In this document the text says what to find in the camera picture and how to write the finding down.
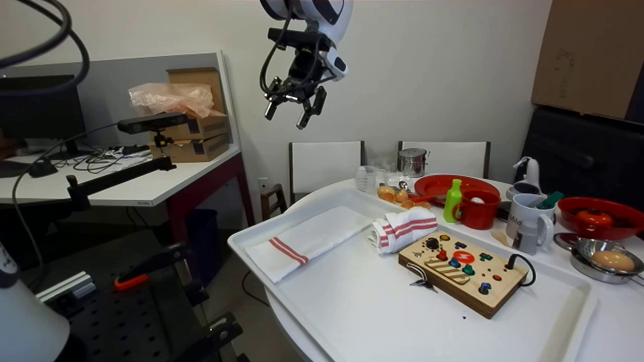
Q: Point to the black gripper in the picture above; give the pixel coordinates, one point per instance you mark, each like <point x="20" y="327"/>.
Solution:
<point x="302" y="71"/>

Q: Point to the white red-striped towel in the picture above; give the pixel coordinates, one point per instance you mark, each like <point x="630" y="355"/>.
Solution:
<point x="402" y="228"/>
<point x="304" y="242"/>

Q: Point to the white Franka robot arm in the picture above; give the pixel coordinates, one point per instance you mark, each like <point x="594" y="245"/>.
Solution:
<point x="314" y="12"/>

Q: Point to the crumpled white red-striped towel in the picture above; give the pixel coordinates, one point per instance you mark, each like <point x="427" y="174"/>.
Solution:
<point x="402" y="228"/>

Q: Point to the cardboard box on desk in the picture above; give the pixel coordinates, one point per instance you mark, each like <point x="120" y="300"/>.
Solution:
<point x="207" y="123"/>
<point x="193" y="148"/>

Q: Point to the small wooden stool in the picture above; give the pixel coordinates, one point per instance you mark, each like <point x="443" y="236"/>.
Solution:
<point x="273" y="200"/>

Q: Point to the clear plastic cup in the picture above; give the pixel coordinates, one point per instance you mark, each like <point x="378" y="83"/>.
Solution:
<point x="365" y="179"/>

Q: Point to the pink plastic bag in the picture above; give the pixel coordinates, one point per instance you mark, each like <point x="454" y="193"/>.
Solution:
<point x="171" y="99"/>

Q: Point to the bread roll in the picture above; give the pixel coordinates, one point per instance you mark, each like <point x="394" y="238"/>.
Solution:
<point x="387" y="193"/>

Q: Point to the clear glass pitcher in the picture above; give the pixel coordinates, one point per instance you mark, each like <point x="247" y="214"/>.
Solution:
<point x="412" y="162"/>

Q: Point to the orange food piece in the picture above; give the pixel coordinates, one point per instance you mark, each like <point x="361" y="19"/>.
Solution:
<point x="406" y="197"/>

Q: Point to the red bowl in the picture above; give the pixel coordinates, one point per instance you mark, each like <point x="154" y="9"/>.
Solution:
<point x="436" y="186"/>
<point x="625" y="217"/>

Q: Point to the dark waste bin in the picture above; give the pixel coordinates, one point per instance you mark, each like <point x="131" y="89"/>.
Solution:
<point x="201" y="243"/>

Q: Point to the green plastic bottle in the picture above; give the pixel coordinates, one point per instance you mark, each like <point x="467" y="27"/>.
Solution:
<point x="454" y="202"/>

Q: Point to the large white tray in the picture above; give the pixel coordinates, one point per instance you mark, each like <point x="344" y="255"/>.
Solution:
<point x="362" y="309"/>

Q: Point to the red mug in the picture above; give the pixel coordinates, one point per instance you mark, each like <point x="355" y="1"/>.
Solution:
<point x="479" y="212"/>

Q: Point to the wooden toy busy board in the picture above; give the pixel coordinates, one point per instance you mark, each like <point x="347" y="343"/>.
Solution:
<point x="463" y="267"/>

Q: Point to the white spray bottle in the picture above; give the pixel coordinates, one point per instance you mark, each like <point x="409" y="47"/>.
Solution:
<point x="528" y="174"/>

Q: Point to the black monitor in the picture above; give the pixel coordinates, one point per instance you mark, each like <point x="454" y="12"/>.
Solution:
<point x="41" y="108"/>

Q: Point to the white measuring jug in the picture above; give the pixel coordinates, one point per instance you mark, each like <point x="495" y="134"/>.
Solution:
<point x="525" y="224"/>

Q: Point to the green scoop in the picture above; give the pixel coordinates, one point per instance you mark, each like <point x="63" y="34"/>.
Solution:
<point x="550" y="200"/>

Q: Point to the black robot cart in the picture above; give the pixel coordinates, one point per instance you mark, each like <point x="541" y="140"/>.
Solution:
<point x="122" y="322"/>

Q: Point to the black cabinet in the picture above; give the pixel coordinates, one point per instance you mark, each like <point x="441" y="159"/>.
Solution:
<point x="584" y="158"/>

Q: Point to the large cardboard box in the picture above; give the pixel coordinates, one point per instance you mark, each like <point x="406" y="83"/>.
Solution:
<point x="591" y="53"/>

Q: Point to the red tomato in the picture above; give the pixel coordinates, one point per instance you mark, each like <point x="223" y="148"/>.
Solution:
<point x="594" y="219"/>

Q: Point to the steel bowl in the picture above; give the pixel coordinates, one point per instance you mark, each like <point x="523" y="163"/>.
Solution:
<point x="591" y="267"/>

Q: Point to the white rounded lamp cover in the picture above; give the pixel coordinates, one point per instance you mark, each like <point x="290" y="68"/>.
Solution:
<point x="26" y="322"/>

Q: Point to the tan egg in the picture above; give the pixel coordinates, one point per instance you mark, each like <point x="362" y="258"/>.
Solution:
<point x="615" y="260"/>

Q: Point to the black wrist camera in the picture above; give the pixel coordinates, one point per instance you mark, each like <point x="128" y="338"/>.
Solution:
<point x="302" y="38"/>

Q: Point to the black stereo camera bar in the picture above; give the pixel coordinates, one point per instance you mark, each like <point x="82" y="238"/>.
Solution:
<point x="151" y="123"/>

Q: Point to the white desk with red frame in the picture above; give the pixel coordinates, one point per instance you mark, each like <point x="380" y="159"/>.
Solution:
<point x="133" y="188"/>

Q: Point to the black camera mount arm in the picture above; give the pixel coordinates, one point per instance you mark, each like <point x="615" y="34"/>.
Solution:
<point x="122" y="177"/>

